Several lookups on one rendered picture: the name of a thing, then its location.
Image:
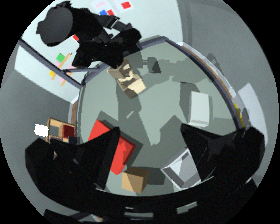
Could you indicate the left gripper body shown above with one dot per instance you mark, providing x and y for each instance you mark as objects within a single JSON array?
[{"x": 123, "y": 41}]

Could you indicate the red flat board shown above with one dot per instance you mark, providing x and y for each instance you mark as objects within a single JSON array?
[{"x": 123, "y": 152}]

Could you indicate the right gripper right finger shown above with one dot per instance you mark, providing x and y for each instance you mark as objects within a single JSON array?
[{"x": 207, "y": 149}]

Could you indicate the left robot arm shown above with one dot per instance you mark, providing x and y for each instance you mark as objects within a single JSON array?
[{"x": 62, "y": 23}]

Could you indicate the black metal overhead frame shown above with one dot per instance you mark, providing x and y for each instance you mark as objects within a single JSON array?
[{"x": 62, "y": 74}]

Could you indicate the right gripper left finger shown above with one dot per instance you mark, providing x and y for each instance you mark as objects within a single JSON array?
[{"x": 94, "y": 157}]

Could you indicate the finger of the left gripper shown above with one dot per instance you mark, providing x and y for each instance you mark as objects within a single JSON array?
[
  {"x": 118, "y": 59},
  {"x": 107, "y": 61}
]

